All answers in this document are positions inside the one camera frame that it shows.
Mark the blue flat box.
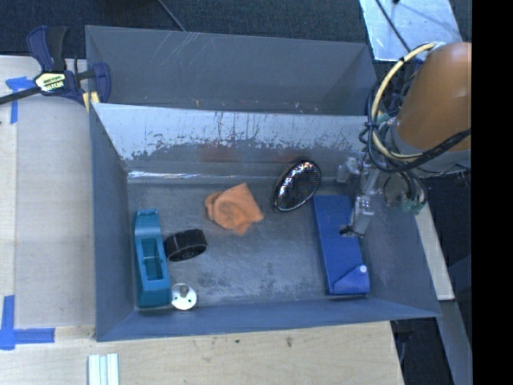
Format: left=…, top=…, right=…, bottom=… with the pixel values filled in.
left=311, top=193, right=372, bottom=297

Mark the pale wood flat board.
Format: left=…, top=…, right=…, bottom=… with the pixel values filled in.
left=14, top=94, right=98, bottom=330

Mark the orange cloth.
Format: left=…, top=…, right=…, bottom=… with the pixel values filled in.
left=204, top=181, right=265, bottom=237

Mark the white round knob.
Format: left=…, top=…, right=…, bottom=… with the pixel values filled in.
left=170, top=282, right=199, bottom=311

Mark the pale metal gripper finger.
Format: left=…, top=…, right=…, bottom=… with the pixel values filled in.
left=353, top=197, right=377, bottom=239
left=345, top=196, right=366, bottom=235

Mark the teal plastic tape dispenser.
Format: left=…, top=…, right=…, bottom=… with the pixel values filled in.
left=133, top=209, right=173, bottom=310

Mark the grey metal bin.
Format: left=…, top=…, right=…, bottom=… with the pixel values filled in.
left=84, top=25, right=442, bottom=342

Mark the black oval mesh strainer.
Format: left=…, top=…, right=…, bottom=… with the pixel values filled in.
left=273, top=160, right=323, bottom=213

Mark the black ribbed wheel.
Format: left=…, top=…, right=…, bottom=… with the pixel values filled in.
left=163, top=228, right=208, bottom=263

